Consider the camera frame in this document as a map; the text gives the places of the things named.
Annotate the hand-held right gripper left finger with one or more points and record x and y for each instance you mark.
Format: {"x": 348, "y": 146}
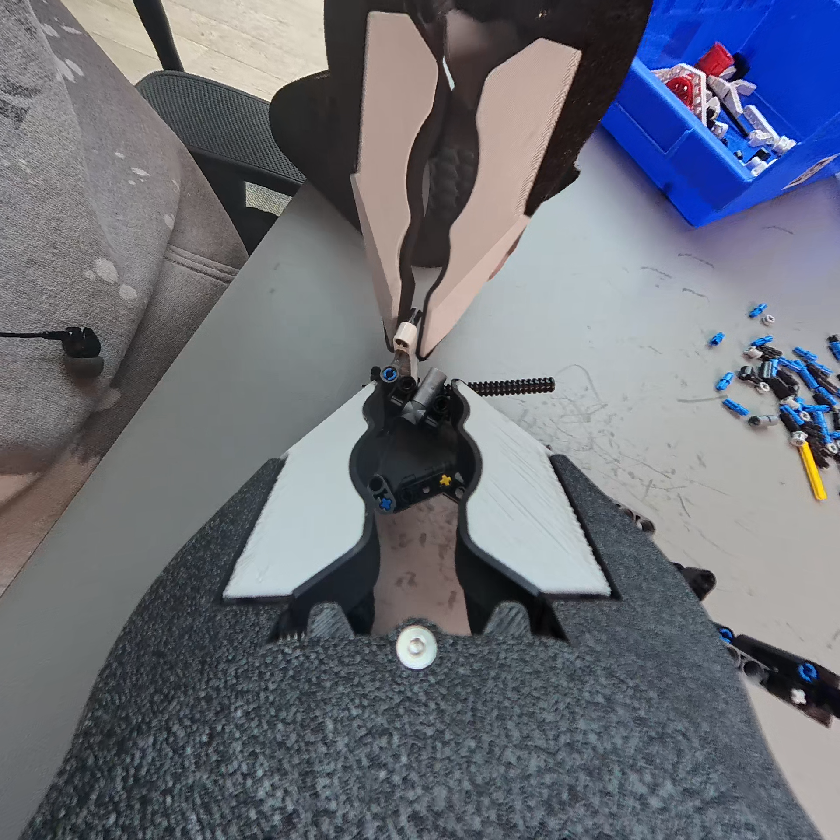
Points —
{"x": 308, "y": 518}

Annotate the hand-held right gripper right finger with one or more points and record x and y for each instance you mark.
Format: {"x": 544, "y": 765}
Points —
{"x": 531, "y": 518}

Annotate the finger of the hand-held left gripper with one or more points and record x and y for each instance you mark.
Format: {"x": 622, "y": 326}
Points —
{"x": 518, "y": 144}
{"x": 390, "y": 131}

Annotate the grey toy chassis assembly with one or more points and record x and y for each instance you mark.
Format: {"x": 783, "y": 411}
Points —
{"x": 420, "y": 466}

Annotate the blue plastic bin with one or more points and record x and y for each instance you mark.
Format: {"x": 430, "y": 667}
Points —
{"x": 787, "y": 39}

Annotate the small white connector piece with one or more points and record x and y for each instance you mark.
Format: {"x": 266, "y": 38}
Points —
{"x": 413, "y": 316}

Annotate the white perforated toy beam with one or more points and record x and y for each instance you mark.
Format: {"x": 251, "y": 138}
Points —
{"x": 403, "y": 338}

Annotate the black office chair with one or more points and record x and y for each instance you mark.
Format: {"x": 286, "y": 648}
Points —
{"x": 223, "y": 131}

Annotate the pile of small toy pins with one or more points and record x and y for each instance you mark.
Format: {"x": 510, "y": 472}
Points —
{"x": 794, "y": 400}

